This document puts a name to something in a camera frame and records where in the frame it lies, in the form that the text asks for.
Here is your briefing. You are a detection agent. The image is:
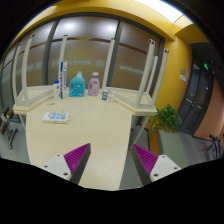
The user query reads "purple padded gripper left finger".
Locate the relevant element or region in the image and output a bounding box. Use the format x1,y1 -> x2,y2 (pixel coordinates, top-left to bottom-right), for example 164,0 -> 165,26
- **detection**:
42,143 -> 91,184

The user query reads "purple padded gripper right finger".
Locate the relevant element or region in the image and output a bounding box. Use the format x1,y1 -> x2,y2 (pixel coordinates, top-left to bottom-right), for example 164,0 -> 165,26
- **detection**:
131,144 -> 180,185

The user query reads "green potted plant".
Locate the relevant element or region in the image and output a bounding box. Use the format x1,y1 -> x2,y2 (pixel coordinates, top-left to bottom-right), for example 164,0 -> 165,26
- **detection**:
153,104 -> 180,133

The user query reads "white power strip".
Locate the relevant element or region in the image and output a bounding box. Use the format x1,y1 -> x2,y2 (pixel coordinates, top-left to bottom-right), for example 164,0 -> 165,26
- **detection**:
42,112 -> 68,123

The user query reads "right upturned white table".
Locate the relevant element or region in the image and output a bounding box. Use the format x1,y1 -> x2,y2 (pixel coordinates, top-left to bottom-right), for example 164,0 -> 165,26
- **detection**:
102,39 -> 169,110

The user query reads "teal detergent bottle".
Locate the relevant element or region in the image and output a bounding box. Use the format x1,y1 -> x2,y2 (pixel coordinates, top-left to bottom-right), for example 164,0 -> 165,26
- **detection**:
69,71 -> 85,97

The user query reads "white shampoo bottle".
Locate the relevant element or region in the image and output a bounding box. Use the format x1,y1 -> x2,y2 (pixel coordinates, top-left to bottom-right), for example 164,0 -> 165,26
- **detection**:
54,80 -> 61,102

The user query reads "dark chair at left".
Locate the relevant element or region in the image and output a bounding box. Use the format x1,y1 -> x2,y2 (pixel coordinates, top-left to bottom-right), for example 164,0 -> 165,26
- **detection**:
0,106 -> 18,149

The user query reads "small blue white jar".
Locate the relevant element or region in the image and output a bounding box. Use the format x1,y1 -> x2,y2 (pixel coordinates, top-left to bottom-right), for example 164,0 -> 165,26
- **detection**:
102,89 -> 108,100

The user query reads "lilac detergent bottle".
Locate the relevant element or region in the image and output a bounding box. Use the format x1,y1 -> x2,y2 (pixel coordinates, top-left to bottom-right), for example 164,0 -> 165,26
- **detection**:
88,72 -> 100,96

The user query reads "dark double door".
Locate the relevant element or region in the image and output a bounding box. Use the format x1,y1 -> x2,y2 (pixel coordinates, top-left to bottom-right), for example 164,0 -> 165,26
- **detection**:
178,61 -> 213,135

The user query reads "tall white blue box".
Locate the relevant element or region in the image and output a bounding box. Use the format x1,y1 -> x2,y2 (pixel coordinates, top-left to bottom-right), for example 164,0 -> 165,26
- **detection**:
59,61 -> 67,99

